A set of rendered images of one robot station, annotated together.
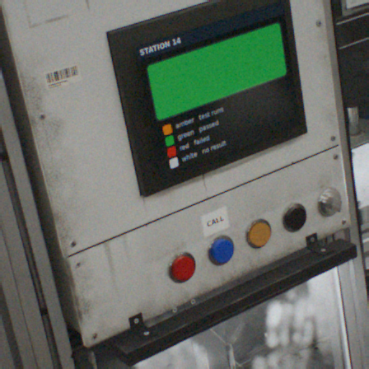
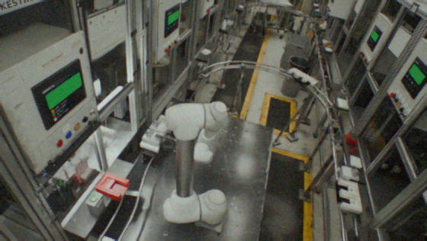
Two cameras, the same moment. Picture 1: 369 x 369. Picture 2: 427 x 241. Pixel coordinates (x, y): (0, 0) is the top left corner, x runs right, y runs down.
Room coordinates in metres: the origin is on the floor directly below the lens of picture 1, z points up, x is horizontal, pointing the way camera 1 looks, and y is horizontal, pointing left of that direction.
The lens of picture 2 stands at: (0.23, 0.15, 2.26)
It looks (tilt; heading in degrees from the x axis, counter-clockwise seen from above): 39 degrees down; 308
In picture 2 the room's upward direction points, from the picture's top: 11 degrees clockwise
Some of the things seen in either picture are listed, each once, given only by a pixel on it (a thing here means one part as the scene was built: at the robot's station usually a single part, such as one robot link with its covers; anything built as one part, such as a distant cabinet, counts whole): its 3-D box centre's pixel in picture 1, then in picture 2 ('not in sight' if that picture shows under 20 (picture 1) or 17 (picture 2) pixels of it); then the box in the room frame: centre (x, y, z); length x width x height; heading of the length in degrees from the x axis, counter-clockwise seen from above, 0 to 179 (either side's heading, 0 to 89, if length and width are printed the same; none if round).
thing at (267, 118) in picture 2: not in sight; (278, 114); (1.35, -2.92, 0.01); 1.00 x 0.55 x 0.01; 119
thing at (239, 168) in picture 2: not in sight; (200, 169); (1.01, -0.85, 0.66); 1.50 x 1.06 x 0.04; 119
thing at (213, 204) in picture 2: not in sight; (213, 205); (0.67, -0.60, 0.85); 0.18 x 0.16 x 0.22; 57
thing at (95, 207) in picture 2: not in sight; (94, 203); (1.05, -0.02, 0.97); 0.08 x 0.08 x 0.12; 29
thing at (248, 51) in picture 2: not in sight; (254, 43); (3.21, -4.71, 0.01); 5.85 x 0.59 x 0.01; 119
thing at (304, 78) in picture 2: not in sight; (301, 78); (1.15, -2.66, 0.84); 0.37 x 0.14 x 0.10; 177
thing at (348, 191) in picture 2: not in sight; (346, 191); (0.07, -1.44, 0.84); 0.37 x 0.14 x 0.10; 119
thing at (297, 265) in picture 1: (239, 290); (75, 143); (1.14, -0.04, 1.37); 0.36 x 0.04 x 0.04; 119
